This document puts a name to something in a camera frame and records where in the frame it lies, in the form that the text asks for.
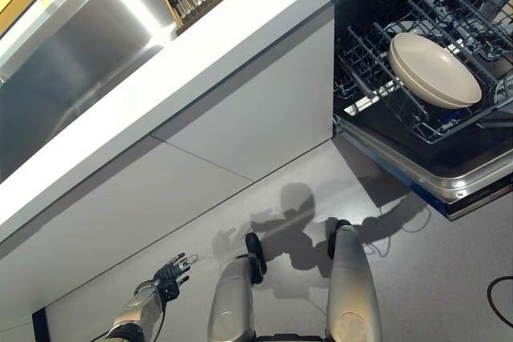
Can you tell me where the wide white cabinet door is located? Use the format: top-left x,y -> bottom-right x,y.
0,135 -> 258,321

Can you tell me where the black left robot foot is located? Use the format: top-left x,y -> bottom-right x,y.
244,232 -> 269,286

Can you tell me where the dark robot waist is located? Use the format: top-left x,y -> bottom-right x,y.
255,333 -> 326,342

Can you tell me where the wire dishwasher rack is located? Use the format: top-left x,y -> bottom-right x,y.
334,0 -> 513,146

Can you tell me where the open dishwasher door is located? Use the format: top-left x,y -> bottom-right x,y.
331,112 -> 513,222

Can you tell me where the white right robot leg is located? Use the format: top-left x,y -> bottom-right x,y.
325,224 -> 382,342

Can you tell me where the dark vertical panel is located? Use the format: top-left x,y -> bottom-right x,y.
31,307 -> 52,342

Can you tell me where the stainless steel sink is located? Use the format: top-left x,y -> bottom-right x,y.
0,0 -> 180,183

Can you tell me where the narrow white cabinet door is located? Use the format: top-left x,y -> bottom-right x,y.
151,2 -> 337,182

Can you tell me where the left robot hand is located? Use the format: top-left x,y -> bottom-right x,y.
151,252 -> 200,288

